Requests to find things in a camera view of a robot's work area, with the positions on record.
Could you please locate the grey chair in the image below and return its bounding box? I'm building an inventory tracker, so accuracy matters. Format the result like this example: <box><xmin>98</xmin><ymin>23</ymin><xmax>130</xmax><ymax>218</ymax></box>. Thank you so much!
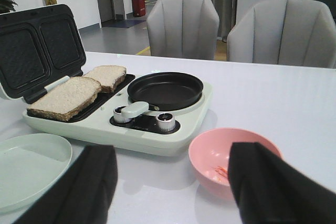
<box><xmin>227</xmin><ymin>0</ymin><xmax>335</xmax><ymax>69</ymax></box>
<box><xmin>146</xmin><ymin>0</ymin><xmax>217</xmax><ymax>60</ymax></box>

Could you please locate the right silver control knob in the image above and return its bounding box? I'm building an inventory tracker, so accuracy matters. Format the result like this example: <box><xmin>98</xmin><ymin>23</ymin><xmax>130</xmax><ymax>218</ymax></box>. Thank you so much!
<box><xmin>156</xmin><ymin>113</ymin><xmax>175</xmax><ymax>132</ymax></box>

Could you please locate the left silver control knob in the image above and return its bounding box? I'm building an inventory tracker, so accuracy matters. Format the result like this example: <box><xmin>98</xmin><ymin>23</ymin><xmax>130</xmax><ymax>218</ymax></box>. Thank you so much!
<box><xmin>113</xmin><ymin>106</ymin><xmax>132</xmax><ymax>124</ymax></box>

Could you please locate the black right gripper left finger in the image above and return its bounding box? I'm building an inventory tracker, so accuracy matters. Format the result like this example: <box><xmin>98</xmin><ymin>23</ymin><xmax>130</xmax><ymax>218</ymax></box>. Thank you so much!
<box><xmin>15</xmin><ymin>145</ymin><xmax>118</xmax><ymax>223</ymax></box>

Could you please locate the bread slice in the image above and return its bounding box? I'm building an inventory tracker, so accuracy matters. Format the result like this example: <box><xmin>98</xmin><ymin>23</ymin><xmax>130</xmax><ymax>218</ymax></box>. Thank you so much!
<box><xmin>27</xmin><ymin>77</ymin><xmax>101</xmax><ymax>122</ymax></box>
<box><xmin>83</xmin><ymin>65</ymin><xmax>127</xmax><ymax>93</ymax></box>

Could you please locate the light green plate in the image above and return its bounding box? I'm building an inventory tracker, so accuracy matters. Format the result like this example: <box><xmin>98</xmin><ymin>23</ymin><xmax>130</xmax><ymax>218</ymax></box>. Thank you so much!
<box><xmin>1</xmin><ymin>133</ymin><xmax>72</xmax><ymax>214</ymax></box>

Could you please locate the green breakfast maker lid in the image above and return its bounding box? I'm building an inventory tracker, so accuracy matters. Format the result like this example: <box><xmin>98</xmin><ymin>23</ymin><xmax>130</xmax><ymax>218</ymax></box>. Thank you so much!
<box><xmin>1</xmin><ymin>4</ymin><xmax>86</xmax><ymax>104</ymax></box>

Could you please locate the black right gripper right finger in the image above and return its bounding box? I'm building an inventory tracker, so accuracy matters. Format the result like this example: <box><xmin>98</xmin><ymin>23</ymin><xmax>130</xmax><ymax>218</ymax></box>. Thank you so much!
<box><xmin>228</xmin><ymin>142</ymin><xmax>335</xmax><ymax>223</ymax></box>

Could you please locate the orange shrimp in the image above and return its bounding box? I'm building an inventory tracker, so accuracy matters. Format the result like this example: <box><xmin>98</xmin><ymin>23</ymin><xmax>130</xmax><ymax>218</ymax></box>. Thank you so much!
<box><xmin>210</xmin><ymin>166</ymin><xmax>228</xmax><ymax>182</ymax></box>

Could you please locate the potted plant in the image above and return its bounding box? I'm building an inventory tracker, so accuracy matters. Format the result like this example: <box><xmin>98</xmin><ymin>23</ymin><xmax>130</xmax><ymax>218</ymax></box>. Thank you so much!
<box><xmin>0</xmin><ymin>0</ymin><xmax>17</xmax><ymax>14</ymax></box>

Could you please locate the right grey chair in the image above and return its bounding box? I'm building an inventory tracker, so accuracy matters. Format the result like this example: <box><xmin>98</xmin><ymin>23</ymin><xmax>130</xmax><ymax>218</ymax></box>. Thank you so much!
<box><xmin>227</xmin><ymin>0</ymin><xmax>335</xmax><ymax>69</ymax></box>

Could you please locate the pink bowl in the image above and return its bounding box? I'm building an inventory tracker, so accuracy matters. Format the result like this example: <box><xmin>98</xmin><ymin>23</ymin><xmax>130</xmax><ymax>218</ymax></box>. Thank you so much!
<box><xmin>188</xmin><ymin>127</ymin><xmax>282</xmax><ymax>200</ymax></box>

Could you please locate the left grey chair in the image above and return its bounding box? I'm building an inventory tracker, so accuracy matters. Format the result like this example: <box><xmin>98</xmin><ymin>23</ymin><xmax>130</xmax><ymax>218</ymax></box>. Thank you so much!
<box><xmin>146</xmin><ymin>0</ymin><xmax>217</xmax><ymax>60</ymax></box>

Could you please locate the green breakfast maker base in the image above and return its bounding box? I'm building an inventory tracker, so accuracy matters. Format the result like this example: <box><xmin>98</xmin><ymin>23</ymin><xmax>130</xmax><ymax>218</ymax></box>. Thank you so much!
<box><xmin>23</xmin><ymin>74</ymin><xmax>213</xmax><ymax>156</ymax></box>

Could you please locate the silver control knob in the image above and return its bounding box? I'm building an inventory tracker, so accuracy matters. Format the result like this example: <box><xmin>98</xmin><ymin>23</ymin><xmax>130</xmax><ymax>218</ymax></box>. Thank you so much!
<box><xmin>156</xmin><ymin>113</ymin><xmax>175</xmax><ymax>132</ymax></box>
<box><xmin>113</xmin><ymin>106</ymin><xmax>132</xmax><ymax>124</ymax></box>

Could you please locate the black round frying pan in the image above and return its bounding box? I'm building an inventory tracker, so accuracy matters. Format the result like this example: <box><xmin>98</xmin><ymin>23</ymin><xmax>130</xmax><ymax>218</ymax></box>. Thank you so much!
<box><xmin>128</xmin><ymin>72</ymin><xmax>204</xmax><ymax>111</ymax></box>

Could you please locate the red bin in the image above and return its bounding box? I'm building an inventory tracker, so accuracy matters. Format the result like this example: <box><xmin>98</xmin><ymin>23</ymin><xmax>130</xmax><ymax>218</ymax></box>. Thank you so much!
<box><xmin>132</xmin><ymin>0</ymin><xmax>146</xmax><ymax>17</ymax></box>

